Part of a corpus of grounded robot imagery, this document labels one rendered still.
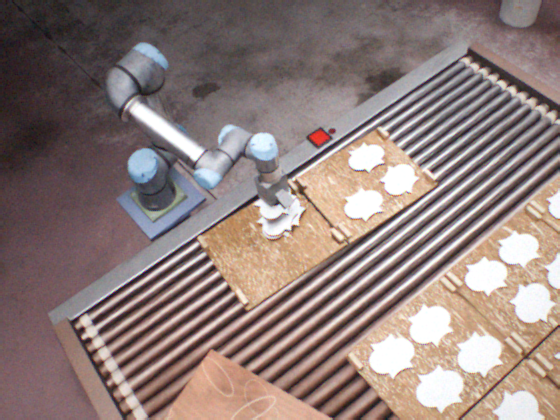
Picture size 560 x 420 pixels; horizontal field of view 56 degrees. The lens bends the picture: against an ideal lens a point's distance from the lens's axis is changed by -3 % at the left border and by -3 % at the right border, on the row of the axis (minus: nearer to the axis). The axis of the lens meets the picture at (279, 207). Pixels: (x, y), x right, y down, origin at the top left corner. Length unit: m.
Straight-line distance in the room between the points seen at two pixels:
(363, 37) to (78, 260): 2.47
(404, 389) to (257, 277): 0.60
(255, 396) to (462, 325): 0.67
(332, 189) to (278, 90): 1.83
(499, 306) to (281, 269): 0.71
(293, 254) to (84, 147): 2.26
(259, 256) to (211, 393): 0.52
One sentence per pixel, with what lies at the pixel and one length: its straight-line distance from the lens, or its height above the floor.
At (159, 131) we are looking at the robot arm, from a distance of 1.64.
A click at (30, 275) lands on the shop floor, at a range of 3.40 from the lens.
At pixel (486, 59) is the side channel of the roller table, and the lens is 2.52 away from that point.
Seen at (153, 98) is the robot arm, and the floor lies 1.37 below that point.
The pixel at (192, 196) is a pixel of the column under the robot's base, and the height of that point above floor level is 0.87.
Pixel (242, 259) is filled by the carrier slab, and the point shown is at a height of 0.94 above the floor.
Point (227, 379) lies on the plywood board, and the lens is 1.62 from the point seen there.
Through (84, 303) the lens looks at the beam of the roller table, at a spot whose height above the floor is 0.91.
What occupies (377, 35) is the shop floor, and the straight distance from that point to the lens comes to 4.12.
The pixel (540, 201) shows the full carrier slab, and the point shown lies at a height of 0.94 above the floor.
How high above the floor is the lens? 2.56
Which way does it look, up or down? 55 degrees down
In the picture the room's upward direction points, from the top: 12 degrees counter-clockwise
